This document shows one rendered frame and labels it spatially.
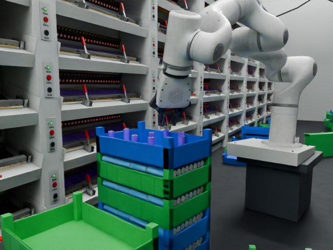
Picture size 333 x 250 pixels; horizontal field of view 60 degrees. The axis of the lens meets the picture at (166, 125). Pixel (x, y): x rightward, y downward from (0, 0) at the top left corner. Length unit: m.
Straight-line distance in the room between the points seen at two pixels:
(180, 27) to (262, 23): 0.42
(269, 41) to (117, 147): 0.64
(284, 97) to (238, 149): 0.32
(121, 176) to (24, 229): 0.28
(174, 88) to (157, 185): 0.27
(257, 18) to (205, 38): 0.38
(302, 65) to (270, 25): 0.40
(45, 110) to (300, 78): 1.08
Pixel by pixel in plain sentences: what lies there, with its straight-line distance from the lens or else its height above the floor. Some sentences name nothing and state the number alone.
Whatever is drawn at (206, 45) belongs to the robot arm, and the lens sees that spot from 0.73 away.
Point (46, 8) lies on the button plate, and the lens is 1.13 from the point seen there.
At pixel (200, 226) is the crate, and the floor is 0.20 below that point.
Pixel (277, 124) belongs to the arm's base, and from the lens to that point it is 1.47.
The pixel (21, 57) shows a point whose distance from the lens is 1.05.
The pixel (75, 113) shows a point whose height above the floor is 0.50.
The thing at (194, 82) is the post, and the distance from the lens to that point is 2.23.
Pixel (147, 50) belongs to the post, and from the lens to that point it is 1.61.
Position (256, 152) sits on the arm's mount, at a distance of 1.35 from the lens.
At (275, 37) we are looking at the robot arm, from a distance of 1.11.
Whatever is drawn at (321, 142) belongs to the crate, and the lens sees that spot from 2.80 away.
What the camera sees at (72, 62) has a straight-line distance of 1.18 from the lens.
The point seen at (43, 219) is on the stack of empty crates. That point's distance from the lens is 0.82.
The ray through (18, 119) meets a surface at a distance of 1.04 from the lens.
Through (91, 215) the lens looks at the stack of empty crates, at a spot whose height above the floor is 0.27.
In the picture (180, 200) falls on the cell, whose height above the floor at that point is 0.30.
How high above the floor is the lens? 0.61
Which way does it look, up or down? 8 degrees down
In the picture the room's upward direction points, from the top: straight up
